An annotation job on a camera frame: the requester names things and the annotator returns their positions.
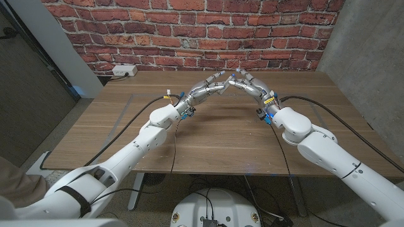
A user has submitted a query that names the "grey table leg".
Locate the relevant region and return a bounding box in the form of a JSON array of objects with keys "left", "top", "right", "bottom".
[
  {"left": 287, "top": 176, "right": 307, "bottom": 218},
  {"left": 128, "top": 172, "right": 146, "bottom": 211}
]

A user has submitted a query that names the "red brick print backdrop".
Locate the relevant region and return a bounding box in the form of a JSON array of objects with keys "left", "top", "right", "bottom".
[{"left": 40, "top": 0, "right": 347, "bottom": 76}]

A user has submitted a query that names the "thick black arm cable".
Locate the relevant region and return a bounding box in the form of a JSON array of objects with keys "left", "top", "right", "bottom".
[
  {"left": 280, "top": 95, "right": 404, "bottom": 173},
  {"left": 83, "top": 95, "right": 182, "bottom": 167}
]

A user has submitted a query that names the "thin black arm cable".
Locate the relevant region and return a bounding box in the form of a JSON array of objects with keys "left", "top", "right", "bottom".
[
  {"left": 90, "top": 119, "right": 181, "bottom": 206},
  {"left": 270, "top": 124, "right": 348, "bottom": 227}
]

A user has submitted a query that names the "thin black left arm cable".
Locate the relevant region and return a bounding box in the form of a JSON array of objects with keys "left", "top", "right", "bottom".
[{"left": 90, "top": 119, "right": 181, "bottom": 206}]

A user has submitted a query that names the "person in brown trousers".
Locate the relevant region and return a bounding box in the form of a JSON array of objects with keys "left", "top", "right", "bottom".
[{"left": 0, "top": 156, "right": 50, "bottom": 209}]

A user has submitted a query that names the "white power strip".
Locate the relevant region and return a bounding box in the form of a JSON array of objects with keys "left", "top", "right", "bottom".
[{"left": 112, "top": 64, "right": 138, "bottom": 77}]

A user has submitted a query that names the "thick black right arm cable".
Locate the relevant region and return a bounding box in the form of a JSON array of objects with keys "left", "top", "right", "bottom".
[{"left": 280, "top": 95, "right": 404, "bottom": 173}]

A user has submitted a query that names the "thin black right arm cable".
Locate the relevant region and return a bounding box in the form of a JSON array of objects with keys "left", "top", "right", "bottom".
[{"left": 270, "top": 124, "right": 348, "bottom": 227}]

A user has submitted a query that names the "black door handle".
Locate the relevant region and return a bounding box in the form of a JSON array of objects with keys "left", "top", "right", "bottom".
[{"left": 0, "top": 27, "right": 19, "bottom": 40}]

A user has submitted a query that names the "white robot torso base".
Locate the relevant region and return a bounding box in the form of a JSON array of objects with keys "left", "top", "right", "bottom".
[{"left": 170, "top": 188, "right": 262, "bottom": 227}]

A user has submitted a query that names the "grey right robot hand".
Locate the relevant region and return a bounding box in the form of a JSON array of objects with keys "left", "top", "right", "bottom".
[{"left": 227, "top": 68, "right": 282, "bottom": 125}]

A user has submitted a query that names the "white floor platform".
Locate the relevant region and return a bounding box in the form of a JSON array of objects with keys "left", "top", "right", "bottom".
[{"left": 27, "top": 151, "right": 53, "bottom": 177}]

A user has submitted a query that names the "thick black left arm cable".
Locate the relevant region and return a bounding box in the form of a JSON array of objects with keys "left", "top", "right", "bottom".
[{"left": 83, "top": 95, "right": 182, "bottom": 167}]

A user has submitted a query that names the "dark door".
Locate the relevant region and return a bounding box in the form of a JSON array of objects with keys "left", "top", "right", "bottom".
[{"left": 0, "top": 3, "right": 81, "bottom": 165}]

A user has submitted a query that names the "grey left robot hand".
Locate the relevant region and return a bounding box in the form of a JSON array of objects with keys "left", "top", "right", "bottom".
[{"left": 175, "top": 71, "right": 230, "bottom": 120}]

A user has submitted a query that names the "black power adapter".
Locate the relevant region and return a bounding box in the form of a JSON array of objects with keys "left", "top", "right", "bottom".
[{"left": 270, "top": 214, "right": 294, "bottom": 227}]

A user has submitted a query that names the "black round floor disc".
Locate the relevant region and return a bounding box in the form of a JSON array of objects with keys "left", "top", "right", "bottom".
[{"left": 143, "top": 172, "right": 167, "bottom": 187}]

